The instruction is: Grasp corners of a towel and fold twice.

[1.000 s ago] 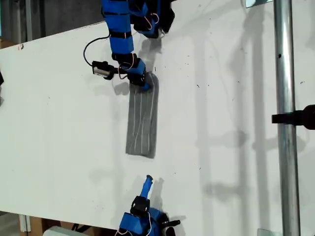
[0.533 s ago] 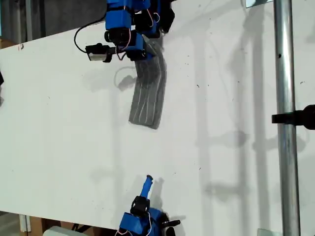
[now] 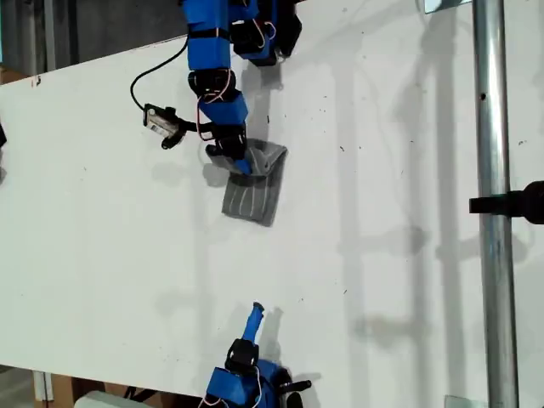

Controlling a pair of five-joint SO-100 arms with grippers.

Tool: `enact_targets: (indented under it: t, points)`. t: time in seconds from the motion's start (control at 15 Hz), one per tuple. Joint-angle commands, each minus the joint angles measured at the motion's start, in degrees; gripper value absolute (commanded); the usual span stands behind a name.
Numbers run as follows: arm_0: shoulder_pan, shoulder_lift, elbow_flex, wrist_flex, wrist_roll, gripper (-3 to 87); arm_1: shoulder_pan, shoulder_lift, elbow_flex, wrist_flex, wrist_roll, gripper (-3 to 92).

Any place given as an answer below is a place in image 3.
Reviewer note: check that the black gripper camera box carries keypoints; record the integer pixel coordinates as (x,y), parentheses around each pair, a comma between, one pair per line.
(159,121)

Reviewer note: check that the steel post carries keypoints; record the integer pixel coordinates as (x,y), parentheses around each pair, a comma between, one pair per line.
(493,127)

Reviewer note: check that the brown cardboard box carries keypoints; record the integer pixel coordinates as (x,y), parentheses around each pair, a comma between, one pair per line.
(61,391)

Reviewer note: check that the black post clamp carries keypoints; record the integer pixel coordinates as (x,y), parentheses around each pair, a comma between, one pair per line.
(523,202)

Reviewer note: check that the white foam block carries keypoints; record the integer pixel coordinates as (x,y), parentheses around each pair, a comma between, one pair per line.
(102,401)

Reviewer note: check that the grey white-striped towel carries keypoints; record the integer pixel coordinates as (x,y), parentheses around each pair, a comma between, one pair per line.
(255,200)

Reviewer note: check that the white table leg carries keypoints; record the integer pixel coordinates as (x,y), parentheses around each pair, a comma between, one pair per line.
(42,387)

